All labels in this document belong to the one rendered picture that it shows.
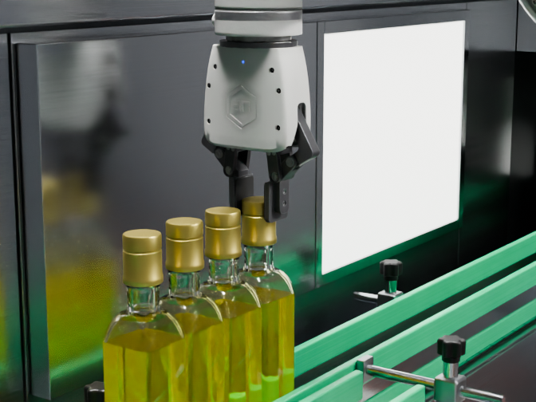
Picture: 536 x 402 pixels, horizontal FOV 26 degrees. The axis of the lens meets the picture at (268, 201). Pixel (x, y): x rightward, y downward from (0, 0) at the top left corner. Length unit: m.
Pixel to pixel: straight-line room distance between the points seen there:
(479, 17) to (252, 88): 0.87
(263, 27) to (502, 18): 0.96
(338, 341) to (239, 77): 0.41
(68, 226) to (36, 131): 0.10
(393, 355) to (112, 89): 0.46
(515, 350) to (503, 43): 0.59
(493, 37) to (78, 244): 1.02
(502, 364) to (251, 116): 0.64
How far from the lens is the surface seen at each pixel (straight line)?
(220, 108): 1.13
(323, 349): 1.36
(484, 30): 1.94
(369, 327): 1.45
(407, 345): 1.38
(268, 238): 1.14
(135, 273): 1.01
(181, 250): 1.05
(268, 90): 1.09
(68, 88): 1.10
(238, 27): 1.09
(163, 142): 1.21
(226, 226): 1.09
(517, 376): 1.67
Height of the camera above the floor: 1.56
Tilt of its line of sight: 12 degrees down
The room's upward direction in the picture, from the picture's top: straight up
